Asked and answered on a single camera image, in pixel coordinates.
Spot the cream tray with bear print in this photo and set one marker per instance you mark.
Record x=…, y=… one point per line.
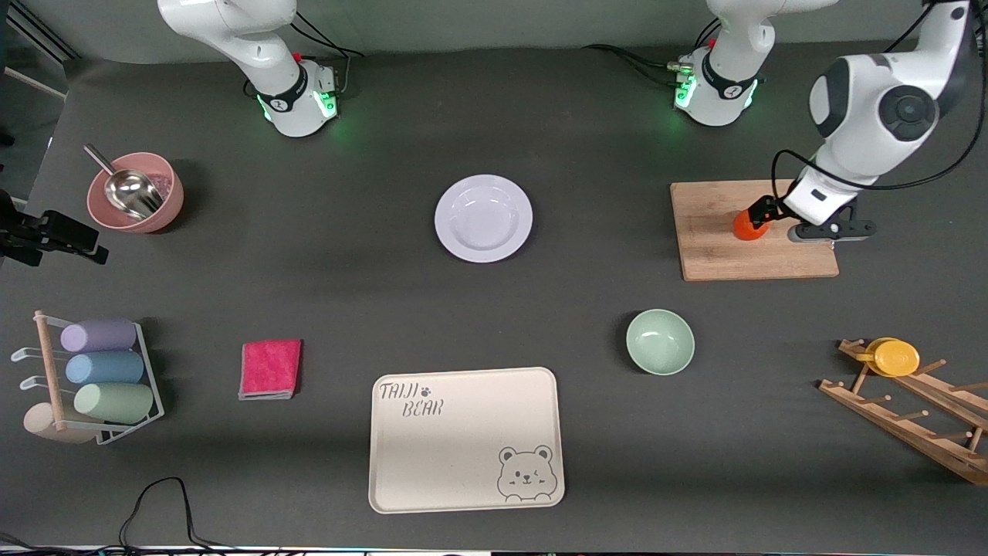
x=448, y=455

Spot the orange fruit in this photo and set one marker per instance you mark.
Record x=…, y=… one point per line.
x=747, y=228

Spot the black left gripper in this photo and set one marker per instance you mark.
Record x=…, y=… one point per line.
x=767, y=208

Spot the yellow cup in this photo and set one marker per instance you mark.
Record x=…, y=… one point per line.
x=895, y=358

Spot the beige cup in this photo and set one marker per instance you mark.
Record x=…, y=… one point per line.
x=38, y=423

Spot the purple cup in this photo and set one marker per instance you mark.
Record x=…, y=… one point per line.
x=99, y=336

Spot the pink bowl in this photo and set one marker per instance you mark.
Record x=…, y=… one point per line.
x=168, y=208

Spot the dark metal frame rail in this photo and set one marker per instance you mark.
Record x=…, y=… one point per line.
x=38, y=31

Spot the green cup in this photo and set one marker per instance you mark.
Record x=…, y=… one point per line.
x=113, y=402

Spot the metal scoop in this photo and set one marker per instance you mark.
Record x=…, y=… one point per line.
x=133, y=193

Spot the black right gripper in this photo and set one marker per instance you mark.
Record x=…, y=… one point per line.
x=8, y=224

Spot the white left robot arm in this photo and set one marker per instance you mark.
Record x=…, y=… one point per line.
x=872, y=116

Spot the wooden peg drying rack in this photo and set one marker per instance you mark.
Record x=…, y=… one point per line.
x=888, y=421

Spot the white round plate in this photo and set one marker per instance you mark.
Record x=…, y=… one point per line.
x=484, y=218

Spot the pink folded cloth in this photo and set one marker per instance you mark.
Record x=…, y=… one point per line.
x=270, y=368

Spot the wooden cutting board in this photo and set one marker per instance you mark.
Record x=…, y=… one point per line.
x=718, y=255

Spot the blue cup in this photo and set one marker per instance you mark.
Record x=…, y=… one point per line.
x=104, y=367

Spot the light green bowl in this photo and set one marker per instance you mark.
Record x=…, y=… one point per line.
x=660, y=342

